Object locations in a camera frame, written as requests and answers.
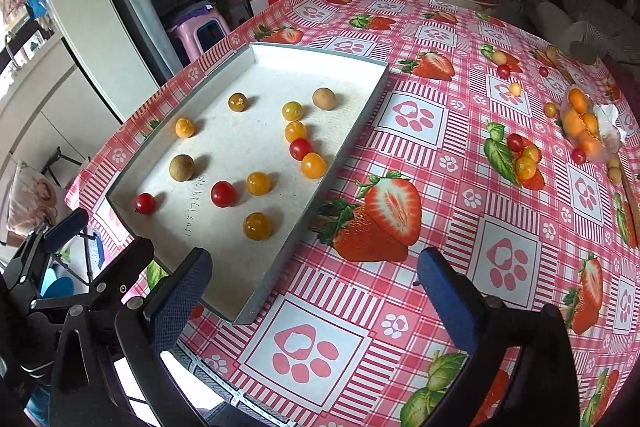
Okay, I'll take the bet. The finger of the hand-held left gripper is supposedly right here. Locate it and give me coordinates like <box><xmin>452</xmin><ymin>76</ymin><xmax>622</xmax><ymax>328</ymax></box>
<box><xmin>0</xmin><ymin>208</ymin><xmax>90</xmax><ymax>304</ymax></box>
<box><xmin>30</xmin><ymin>237</ymin><xmax>155</xmax><ymax>310</ymax></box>

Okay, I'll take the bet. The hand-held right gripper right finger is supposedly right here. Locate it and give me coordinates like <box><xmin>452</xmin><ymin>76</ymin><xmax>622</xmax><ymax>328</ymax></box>
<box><xmin>415</xmin><ymin>248</ymin><xmax>583</xmax><ymax>427</ymax></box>

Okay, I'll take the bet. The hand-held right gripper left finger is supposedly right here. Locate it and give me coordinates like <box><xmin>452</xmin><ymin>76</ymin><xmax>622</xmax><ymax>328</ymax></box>
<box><xmin>50</xmin><ymin>248</ymin><xmax>213</xmax><ymax>427</ymax></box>

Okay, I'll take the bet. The white foam tray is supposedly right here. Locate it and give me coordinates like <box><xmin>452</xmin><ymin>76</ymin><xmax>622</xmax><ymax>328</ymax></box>
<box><xmin>105</xmin><ymin>41</ymin><xmax>390</xmax><ymax>327</ymax></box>

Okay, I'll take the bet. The printed cloth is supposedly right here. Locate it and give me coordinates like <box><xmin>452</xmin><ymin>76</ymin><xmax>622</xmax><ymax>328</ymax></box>
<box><xmin>0</xmin><ymin>162</ymin><xmax>71</xmax><ymax>243</ymax></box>

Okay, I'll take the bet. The pink strawberry print tablecloth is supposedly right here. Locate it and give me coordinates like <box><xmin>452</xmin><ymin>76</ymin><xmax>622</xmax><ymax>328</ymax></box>
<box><xmin>67</xmin><ymin>0</ymin><xmax>640</xmax><ymax>427</ymax></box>

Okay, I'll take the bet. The white cabinet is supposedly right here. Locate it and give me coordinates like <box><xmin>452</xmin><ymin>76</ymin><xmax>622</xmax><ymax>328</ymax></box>
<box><xmin>0</xmin><ymin>0</ymin><xmax>173</xmax><ymax>188</ymax></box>

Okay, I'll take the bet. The long wooden stick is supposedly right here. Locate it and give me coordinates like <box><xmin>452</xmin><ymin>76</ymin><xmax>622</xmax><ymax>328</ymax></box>
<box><xmin>617</xmin><ymin>152</ymin><xmax>640</xmax><ymax>250</ymax></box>

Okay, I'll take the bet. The pile of orange kumquats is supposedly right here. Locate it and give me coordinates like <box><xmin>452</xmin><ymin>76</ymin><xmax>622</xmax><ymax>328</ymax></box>
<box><xmin>562</xmin><ymin>88</ymin><xmax>603</xmax><ymax>158</ymax></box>

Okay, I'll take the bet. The pink plastic stool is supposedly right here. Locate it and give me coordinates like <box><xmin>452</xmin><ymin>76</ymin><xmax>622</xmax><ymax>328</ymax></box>
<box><xmin>165</xmin><ymin>1</ymin><xmax>232</xmax><ymax>66</ymax></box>

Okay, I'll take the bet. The white crumpled tissue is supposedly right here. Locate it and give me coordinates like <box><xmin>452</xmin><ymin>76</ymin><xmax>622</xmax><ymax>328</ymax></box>
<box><xmin>592</xmin><ymin>103</ymin><xmax>628</xmax><ymax>148</ymax></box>

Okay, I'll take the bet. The wooden spoon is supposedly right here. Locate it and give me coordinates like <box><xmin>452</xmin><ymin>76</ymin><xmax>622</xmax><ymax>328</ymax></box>
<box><xmin>545</xmin><ymin>46</ymin><xmax>576</xmax><ymax>82</ymax></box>

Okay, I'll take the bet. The light sofa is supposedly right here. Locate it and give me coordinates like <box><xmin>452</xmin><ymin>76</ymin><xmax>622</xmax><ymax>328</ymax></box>
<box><xmin>515</xmin><ymin>0</ymin><xmax>640</xmax><ymax>62</ymax></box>

